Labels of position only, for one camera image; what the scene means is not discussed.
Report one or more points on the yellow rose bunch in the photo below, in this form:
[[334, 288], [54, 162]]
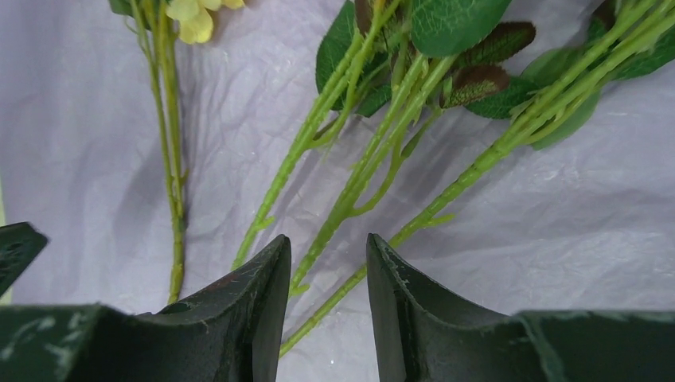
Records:
[[158, 27]]

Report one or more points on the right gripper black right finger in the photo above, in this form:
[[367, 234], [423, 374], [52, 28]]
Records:
[[425, 332]]

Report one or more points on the pink flower stem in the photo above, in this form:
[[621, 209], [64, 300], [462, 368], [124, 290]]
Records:
[[433, 56], [340, 58]]

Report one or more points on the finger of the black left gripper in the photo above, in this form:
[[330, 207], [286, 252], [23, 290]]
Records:
[[21, 243]]

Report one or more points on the pink and white flower bunch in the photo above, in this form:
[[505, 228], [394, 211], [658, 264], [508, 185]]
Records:
[[558, 91]]

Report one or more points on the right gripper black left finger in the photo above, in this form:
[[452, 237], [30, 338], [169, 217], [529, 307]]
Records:
[[228, 331]]

